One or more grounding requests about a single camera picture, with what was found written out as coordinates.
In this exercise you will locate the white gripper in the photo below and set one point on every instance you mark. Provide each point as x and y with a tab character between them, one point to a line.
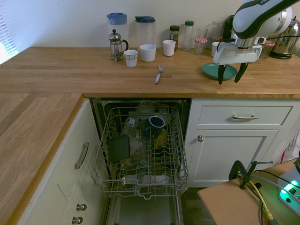
236	55

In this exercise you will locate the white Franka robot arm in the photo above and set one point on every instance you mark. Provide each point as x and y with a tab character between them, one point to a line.
248	18

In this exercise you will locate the steel dishwasher door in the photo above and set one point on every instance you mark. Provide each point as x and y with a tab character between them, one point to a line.
140	211

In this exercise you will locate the teal plate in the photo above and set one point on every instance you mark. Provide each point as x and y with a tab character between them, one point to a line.
211	70

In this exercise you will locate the glass jar red checkered lid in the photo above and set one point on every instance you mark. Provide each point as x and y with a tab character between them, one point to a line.
200	47
267	50

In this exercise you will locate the black bottle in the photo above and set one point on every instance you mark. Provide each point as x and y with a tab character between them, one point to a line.
227	28

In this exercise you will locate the clear glass tumbler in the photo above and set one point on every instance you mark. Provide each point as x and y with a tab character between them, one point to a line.
202	32

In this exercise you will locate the clear bottle green cap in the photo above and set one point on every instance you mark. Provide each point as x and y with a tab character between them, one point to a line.
188	35

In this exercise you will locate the stainless steel electric kettle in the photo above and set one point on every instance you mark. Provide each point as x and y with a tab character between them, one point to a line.
284	48

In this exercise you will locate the small white ribbed cup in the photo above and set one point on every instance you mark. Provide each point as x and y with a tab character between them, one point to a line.
169	48

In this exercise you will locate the dark coffee jar green lid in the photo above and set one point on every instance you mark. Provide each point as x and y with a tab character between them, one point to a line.
174	35

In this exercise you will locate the silver cabinet knob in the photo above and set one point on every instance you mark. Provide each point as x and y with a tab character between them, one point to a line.
77	220
200	138
81	207

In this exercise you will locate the white cabinet with drawer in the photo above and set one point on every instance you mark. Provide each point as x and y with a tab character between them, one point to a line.
229	154

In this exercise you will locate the dark blue mug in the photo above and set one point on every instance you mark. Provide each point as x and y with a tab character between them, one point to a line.
155	126

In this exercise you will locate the white plastic bag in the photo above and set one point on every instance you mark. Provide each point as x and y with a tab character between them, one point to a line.
290	145

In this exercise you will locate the clear pitcher dark blue lid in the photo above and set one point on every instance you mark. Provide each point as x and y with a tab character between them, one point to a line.
145	32

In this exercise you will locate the black screw clamp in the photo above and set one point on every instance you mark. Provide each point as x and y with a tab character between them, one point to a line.
235	168

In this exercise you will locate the yellow plastic item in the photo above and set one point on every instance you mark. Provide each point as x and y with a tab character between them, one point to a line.
160	139

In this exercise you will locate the patterned paper cup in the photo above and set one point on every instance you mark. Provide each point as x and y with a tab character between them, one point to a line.
130	58

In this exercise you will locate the clear glass jar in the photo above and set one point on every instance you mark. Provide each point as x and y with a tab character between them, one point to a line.
130	126

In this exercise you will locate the glass French press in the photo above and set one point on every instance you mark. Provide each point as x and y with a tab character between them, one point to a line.
114	44

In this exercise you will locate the clear plastic container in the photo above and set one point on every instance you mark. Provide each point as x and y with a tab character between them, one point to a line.
136	150

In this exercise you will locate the clear pitcher light blue lid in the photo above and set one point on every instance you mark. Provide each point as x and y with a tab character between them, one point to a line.
117	25

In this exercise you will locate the white dish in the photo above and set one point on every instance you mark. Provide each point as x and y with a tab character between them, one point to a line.
157	179

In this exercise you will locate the black square container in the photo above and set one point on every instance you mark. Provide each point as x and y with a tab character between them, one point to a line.
118	148

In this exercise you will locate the white panelled cabinet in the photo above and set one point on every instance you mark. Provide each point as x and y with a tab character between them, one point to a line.
58	187

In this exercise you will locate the white window blinds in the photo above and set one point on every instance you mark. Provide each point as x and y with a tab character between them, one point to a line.
5	39

